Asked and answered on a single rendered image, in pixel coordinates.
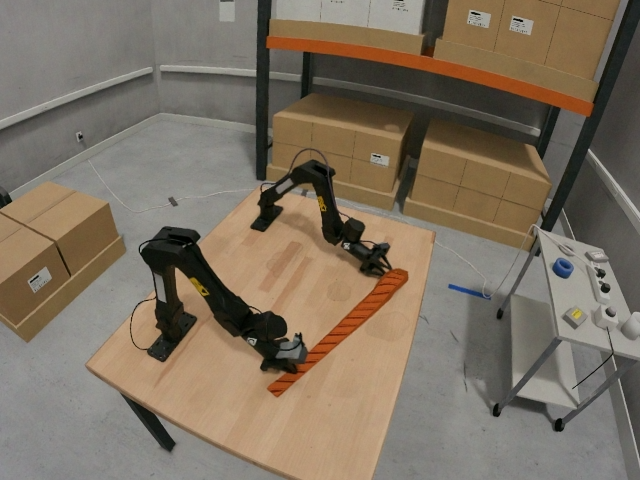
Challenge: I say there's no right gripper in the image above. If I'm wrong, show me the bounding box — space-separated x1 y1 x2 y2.
255 335 303 374

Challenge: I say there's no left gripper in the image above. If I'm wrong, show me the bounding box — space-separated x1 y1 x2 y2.
351 242 392 276

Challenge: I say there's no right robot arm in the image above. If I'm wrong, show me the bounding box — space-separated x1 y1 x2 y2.
141 226 288 362

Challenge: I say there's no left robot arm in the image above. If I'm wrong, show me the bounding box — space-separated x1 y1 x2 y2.
250 159 366 254

